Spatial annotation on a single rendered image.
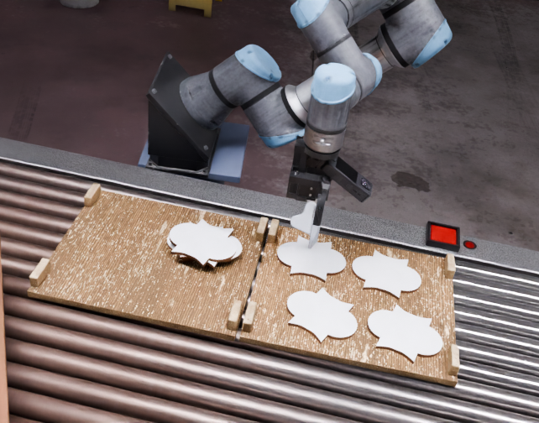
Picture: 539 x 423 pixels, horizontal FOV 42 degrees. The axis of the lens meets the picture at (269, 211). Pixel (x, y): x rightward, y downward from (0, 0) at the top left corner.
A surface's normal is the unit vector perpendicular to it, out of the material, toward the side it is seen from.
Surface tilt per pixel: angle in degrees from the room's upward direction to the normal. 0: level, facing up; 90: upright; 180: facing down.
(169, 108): 46
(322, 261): 0
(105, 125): 0
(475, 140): 0
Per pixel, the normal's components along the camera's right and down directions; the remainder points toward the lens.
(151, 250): 0.11, -0.79
